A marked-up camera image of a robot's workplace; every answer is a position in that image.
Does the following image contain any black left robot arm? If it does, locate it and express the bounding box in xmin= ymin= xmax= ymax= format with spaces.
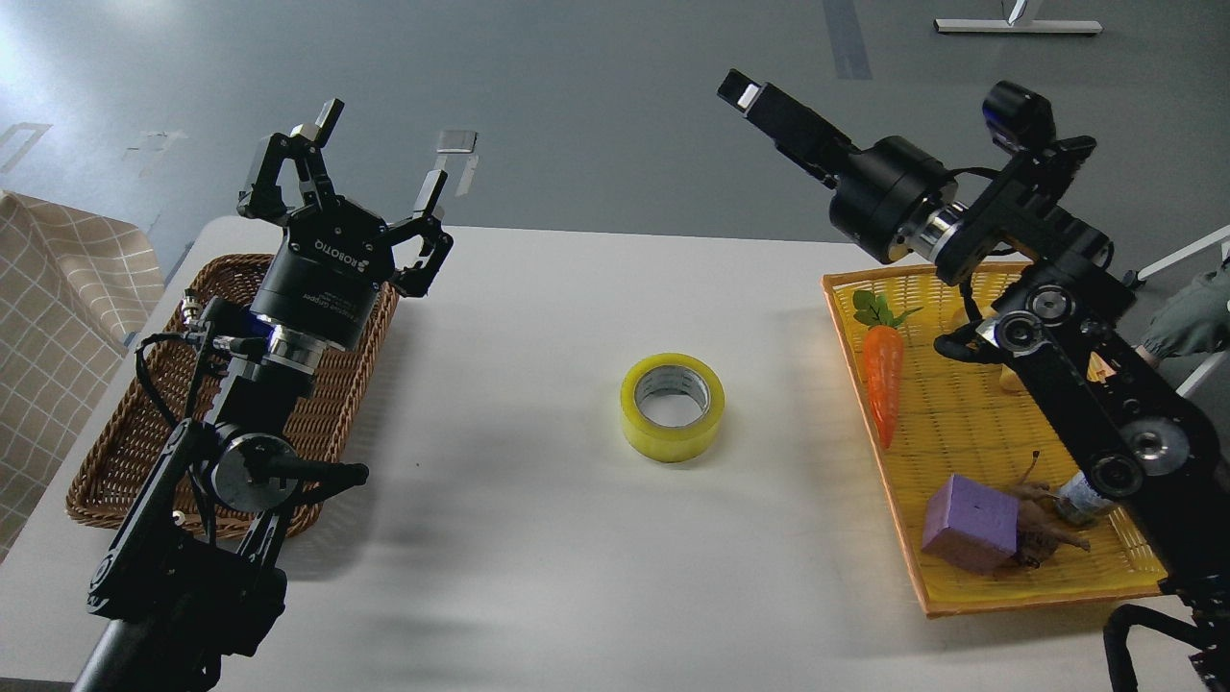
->
xmin=74 ymin=98 xmax=453 ymax=691

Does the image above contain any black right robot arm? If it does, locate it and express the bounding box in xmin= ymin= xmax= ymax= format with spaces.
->
xmin=720 ymin=70 xmax=1229 ymax=691

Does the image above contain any brown toy root figure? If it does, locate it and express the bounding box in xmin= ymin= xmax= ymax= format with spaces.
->
xmin=1002 ymin=450 xmax=1093 ymax=569

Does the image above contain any beige checkered cloth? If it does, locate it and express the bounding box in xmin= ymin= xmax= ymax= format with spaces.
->
xmin=1 ymin=191 xmax=165 ymax=553

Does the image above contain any seated person in grey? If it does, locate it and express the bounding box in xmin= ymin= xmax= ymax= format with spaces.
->
xmin=1135 ymin=259 xmax=1229 ymax=368

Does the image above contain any brown wicker basket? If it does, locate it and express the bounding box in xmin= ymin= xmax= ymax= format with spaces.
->
xmin=65 ymin=254 xmax=399 ymax=530

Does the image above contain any purple foam block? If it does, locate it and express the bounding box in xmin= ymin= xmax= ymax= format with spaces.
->
xmin=923 ymin=474 xmax=1020 ymax=575

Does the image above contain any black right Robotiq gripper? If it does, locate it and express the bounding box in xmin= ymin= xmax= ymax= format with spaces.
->
xmin=717 ymin=69 xmax=957 ymax=264

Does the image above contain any small dark-lidded jar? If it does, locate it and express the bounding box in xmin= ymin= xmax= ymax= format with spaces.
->
xmin=1054 ymin=470 xmax=1119 ymax=529

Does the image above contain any yellow tape roll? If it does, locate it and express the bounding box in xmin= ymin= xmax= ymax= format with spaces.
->
xmin=619 ymin=352 xmax=726 ymax=463

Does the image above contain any yellow plastic basket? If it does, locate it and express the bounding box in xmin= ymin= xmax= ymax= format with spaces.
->
xmin=820 ymin=264 xmax=1164 ymax=618

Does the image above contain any toy bread croissant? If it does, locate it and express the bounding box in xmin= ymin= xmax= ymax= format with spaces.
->
xmin=942 ymin=304 xmax=1027 ymax=395

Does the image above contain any orange toy carrot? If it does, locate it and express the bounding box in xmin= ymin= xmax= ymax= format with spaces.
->
xmin=852 ymin=289 xmax=923 ymax=450

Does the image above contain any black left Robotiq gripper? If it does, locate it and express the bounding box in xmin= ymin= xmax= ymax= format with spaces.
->
xmin=237 ymin=98 xmax=455 ymax=352

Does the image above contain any white stand base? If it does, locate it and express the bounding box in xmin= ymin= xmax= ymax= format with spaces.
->
xmin=934 ymin=1 xmax=1105 ymax=37

